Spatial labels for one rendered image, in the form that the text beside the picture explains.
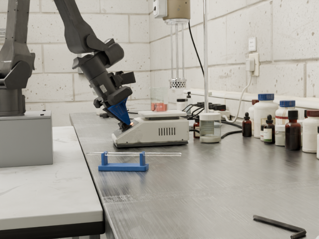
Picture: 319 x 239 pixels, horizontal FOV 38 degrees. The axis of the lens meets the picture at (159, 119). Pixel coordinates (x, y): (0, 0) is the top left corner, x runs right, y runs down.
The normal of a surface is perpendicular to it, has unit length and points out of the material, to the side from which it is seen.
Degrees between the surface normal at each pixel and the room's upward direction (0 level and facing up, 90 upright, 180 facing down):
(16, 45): 60
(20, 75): 89
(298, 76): 90
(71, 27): 107
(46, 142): 90
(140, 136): 90
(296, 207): 0
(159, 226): 0
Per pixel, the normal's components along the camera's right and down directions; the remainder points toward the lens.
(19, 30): 0.75, 0.04
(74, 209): -0.02, -1.00
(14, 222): 0.21, 0.09
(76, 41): -0.62, 0.37
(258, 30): -0.98, 0.04
